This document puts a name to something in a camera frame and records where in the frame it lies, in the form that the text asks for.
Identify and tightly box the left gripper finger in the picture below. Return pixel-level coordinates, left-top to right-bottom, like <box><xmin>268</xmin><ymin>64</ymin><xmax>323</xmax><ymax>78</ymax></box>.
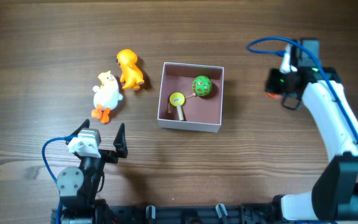
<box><xmin>113</xmin><ymin>123</ymin><xmax>128</xmax><ymax>158</ymax></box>
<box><xmin>65</xmin><ymin>119</ymin><xmax>90</xmax><ymax>145</ymax></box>

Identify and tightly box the orange ribbed round toy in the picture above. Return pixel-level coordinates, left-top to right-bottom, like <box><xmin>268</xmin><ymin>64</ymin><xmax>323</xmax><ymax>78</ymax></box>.
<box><xmin>265</xmin><ymin>91</ymin><xmax>282</xmax><ymax>100</ymax></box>

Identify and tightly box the white plush duck toy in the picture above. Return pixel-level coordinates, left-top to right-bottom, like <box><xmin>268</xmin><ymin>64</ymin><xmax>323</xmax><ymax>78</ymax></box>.
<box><xmin>91</xmin><ymin>70</ymin><xmax>123</xmax><ymax>124</ymax></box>

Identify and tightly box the orange plastic dinosaur toy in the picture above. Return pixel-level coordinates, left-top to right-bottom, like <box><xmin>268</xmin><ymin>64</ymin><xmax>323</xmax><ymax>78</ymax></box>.
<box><xmin>116</xmin><ymin>49</ymin><xmax>144</xmax><ymax>90</ymax></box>

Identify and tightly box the wooden rattle drum toy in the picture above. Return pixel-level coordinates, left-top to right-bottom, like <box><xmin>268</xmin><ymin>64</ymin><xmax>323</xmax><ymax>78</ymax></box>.
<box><xmin>168</xmin><ymin>92</ymin><xmax>196</xmax><ymax>121</ymax></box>

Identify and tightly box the green patterned ball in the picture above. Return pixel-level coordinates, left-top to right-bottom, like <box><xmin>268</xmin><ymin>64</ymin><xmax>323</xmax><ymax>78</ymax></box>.
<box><xmin>192</xmin><ymin>75</ymin><xmax>213</xmax><ymax>96</ymax></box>

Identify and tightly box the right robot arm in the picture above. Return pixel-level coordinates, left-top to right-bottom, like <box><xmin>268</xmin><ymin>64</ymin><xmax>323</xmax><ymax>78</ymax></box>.
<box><xmin>265</xmin><ymin>37</ymin><xmax>358</xmax><ymax>222</ymax></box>

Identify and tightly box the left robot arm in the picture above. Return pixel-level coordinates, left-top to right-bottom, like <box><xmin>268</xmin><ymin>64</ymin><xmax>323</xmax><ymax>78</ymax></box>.
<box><xmin>55</xmin><ymin>119</ymin><xmax>127</xmax><ymax>223</ymax></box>

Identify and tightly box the white cardboard box pink interior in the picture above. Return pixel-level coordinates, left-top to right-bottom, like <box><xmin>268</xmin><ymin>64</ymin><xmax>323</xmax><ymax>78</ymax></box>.
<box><xmin>157</xmin><ymin>62</ymin><xmax>224</xmax><ymax>133</ymax></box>

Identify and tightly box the left blue cable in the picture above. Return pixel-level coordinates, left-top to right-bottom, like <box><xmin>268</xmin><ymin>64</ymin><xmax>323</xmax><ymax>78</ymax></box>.
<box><xmin>41</xmin><ymin>135</ymin><xmax>78</xmax><ymax>224</ymax></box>

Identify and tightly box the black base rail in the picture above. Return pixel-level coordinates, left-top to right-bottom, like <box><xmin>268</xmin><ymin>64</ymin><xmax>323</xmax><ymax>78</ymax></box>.
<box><xmin>50</xmin><ymin>203</ymin><xmax>279</xmax><ymax>224</ymax></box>

